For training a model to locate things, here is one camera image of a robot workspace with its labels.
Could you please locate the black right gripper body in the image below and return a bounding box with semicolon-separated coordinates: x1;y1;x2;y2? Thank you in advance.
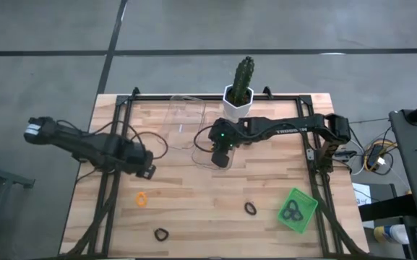
207;120;240;169

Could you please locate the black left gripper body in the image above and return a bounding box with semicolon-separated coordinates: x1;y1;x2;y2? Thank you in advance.
123;142;158;181

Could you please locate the orange coil hair tie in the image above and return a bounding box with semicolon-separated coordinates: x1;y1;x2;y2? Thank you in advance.
134;191;149;209

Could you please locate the clear plastic bin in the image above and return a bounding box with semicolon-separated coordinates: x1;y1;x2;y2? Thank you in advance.
156;95;206;151
191;110;243;171

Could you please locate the white planter pot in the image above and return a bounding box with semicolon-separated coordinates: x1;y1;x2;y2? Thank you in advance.
222;84;254;121

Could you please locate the green cactus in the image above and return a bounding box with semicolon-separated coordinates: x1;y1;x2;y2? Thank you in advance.
228;56;256;106

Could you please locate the green plastic tray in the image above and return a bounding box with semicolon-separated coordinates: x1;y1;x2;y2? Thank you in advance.
277;186;319;235

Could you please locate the white paper sheet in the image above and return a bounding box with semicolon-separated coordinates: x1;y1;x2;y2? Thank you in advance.
351;182;374;207

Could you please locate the black stand bar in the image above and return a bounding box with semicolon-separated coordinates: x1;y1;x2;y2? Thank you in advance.
358;194;417;222

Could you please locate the white and yellow bottle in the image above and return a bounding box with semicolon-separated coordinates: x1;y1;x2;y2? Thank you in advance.
373;223;410;245

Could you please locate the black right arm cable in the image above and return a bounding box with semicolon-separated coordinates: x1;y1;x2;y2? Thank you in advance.
192;124;217;155

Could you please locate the black metal rig frame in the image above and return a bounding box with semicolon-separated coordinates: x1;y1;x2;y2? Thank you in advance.
59;86;372;260

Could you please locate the yellow floor cable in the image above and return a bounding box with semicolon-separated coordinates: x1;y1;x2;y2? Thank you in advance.
364;142;399;173

